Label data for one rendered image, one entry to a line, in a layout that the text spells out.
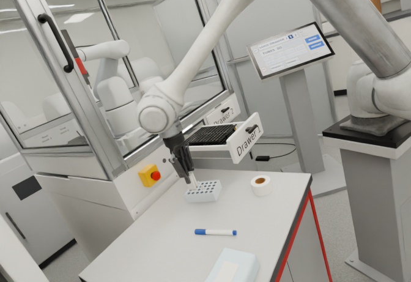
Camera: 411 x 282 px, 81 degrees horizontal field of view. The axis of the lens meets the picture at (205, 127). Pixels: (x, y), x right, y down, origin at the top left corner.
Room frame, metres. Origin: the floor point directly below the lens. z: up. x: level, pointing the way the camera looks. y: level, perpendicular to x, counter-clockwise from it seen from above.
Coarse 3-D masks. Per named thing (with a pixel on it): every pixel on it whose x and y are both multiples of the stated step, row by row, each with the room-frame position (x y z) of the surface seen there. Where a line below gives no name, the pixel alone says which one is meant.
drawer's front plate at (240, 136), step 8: (248, 120) 1.02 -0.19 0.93; (256, 120) 1.07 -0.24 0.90; (240, 128) 0.95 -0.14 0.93; (256, 128) 1.05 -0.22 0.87; (232, 136) 0.90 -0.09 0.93; (240, 136) 0.94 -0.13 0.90; (248, 136) 0.98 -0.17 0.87; (256, 136) 1.03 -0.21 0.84; (232, 144) 0.88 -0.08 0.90; (240, 144) 0.92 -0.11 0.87; (248, 144) 0.97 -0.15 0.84; (232, 152) 0.88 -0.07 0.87; (240, 152) 0.91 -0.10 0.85; (232, 160) 0.88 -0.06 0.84
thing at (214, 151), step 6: (204, 126) 1.28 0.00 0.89; (210, 126) 1.25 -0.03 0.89; (192, 132) 1.25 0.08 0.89; (186, 138) 1.20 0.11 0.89; (192, 150) 1.04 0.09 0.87; (198, 150) 1.02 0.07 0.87; (204, 150) 0.99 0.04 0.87; (210, 150) 0.97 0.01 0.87; (216, 150) 0.95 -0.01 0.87; (222, 150) 0.93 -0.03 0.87; (228, 150) 0.91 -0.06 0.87; (192, 156) 1.05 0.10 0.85; (198, 156) 1.02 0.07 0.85; (204, 156) 1.00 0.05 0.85; (210, 156) 0.98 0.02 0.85; (216, 156) 0.96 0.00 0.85; (222, 156) 0.93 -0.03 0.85; (228, 156) 0.91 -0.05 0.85
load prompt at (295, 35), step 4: (296, 32) 1.78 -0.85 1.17; (284, 36) 1.79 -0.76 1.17; (288, 36) 1.78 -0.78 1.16; (292, 36) 1.77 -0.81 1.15; (296, 36) 1.76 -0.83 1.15; (272, 40) 1.80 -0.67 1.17; (276, 40) 1.79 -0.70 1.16; (280, 40) 1.78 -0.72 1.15; (284, 40) 1.77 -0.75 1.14; (288, 40) 1.76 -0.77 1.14; (264, 44) 1.80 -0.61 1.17; (268, 44) 1.79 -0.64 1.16; (272, 44) 1.78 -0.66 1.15; (276, 44) 1.77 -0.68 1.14; (260, 48) 1.79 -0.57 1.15; (264, 48) 1.78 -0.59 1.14
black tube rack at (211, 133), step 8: (200, 128) 1.24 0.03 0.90; (208, 128) 1.19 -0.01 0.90; (216, 128) 1.16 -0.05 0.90; (224, 128) 1.11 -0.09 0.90; (192, 136) 1.16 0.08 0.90; (200, 136) 1.12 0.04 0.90; (208, 136) 1.08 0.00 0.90; (216, 136) 1.04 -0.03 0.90; (224, 136) 1.08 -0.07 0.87; (192, 144) 1.13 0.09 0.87; (200, 144) 1.09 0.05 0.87; (208, 144) 1.06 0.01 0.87; (216, 144) 1.02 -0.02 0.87; (224, 144) 1.01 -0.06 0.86
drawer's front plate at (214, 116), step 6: (228, 102) 1.50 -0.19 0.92; (222, 108) 1.44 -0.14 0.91; (234, 108) 1.54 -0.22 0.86; (210, 114) 1.34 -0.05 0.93; (216, 114) 1.38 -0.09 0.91; (222, 114) 1.42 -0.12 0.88; (228, 114) 1.47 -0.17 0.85; (234, 114) 1.52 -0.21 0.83; (210, 120) 1.33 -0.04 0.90; (216, 120) 1.37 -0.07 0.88; (222, 120) 1.41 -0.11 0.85; (228, 120) 1.46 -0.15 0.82
